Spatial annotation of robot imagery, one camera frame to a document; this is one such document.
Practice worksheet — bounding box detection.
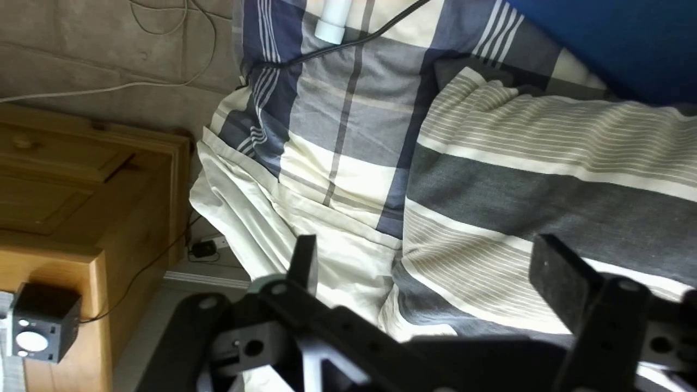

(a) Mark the wooden bedside cabinet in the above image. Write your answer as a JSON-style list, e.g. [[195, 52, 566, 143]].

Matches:
[[0, 102, 195, 392]]

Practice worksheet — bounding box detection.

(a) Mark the white wall socket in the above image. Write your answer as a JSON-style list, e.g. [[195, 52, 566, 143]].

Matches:
[[188, 235, 230, 263]]

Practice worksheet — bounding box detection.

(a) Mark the white cable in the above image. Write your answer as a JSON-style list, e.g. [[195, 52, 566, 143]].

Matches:
[[0, 0, 218, 104]]

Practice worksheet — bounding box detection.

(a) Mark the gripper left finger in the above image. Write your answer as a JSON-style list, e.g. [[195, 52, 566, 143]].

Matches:
[[136, 234, 443, 392]]

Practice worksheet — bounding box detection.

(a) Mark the thin black cable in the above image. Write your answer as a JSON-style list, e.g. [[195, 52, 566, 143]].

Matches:
[[78, 213, 203, 325]]

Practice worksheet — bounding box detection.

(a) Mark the white plastic tube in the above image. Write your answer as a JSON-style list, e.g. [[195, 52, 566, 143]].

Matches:
[[314, 0, 354, 45]]

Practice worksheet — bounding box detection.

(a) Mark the checked blue white duvet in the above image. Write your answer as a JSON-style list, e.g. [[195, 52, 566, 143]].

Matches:
[[189, 0, 697, 392]]

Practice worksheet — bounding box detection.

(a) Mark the small black box speaker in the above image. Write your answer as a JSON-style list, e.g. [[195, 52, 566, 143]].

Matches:
[[4, 281, 83, 364]]

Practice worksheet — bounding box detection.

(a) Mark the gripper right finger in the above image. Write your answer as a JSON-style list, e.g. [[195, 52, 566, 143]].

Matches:
[[528, 233, 697, 392]]

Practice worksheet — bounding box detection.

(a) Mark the striped grey beige pillow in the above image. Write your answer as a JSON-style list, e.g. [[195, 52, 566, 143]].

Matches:
[[380, 66, 697, 339]]

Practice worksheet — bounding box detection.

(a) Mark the blue fabric cushion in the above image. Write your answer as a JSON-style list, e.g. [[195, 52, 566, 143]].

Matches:
[[505, 0, 697, 107]]

